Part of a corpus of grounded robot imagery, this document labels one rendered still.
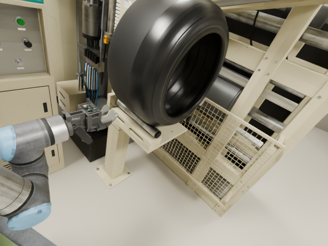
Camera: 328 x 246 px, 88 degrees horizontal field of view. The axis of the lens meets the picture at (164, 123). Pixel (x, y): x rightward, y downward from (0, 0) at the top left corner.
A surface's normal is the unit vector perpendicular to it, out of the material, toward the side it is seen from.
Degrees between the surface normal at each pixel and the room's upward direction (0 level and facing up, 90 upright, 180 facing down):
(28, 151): 89
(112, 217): 0
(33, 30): 90
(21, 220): 93
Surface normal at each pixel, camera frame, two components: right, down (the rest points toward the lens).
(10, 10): 0.71, 0.56
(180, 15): -0.01, -0.25
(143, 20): -0.36, -0.24
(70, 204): 0.26, -0.77
